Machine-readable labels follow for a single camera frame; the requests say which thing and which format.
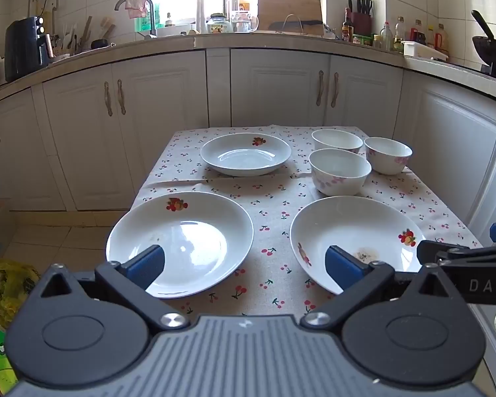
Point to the wooden cutting board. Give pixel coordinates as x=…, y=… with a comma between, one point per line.
x=289, y=10

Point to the pink dish cloth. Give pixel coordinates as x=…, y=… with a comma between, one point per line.
x=135, y=6

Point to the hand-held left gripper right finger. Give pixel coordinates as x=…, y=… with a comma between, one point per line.
x=343, y=269

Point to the black air fryer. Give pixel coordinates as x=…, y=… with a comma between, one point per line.
x=24, y=49

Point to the metal kitchen faucet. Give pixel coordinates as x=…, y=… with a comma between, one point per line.
x=151, y=16

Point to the dark red knife block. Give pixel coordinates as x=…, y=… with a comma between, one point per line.
x=360, y=20

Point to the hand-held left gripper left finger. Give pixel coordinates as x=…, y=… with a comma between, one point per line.
x=144, y=264

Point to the wooden spatula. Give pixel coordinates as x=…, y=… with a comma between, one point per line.
x=107, y=27

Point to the dark soy sauce bottle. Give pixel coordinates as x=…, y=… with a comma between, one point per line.
x=347, y=29

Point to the white plastic tray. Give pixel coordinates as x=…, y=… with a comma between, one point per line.
x=423, y=49

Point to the white fruit print plate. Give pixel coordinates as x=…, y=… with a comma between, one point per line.
x=190, y=223
x=244, y=157
x=355, y=223

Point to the green lid jar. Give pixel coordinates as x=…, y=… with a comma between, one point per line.
x=361, y=40

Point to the white kitchen cabinets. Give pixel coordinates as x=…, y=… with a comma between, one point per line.
x=272, y=91

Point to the black wok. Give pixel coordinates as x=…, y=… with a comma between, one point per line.
x=494, y=53

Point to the glass jar with lid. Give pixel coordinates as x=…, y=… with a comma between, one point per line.
x=219, y=24

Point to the cherry print tablecloth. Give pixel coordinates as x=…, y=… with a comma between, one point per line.
x=272, y=223

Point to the condiment bottle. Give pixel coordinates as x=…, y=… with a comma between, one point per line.
x=417, y=35
x=441, y=39
x=430, y=37

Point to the green dish soap bottle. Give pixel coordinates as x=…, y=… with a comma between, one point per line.
x=145, y=22

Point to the white floral bowl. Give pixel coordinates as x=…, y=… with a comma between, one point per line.
x=386, y=153
x=337, y=138
x=339, y=169

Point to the grey kitchen countertop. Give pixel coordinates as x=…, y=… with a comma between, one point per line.
x=272, y=41

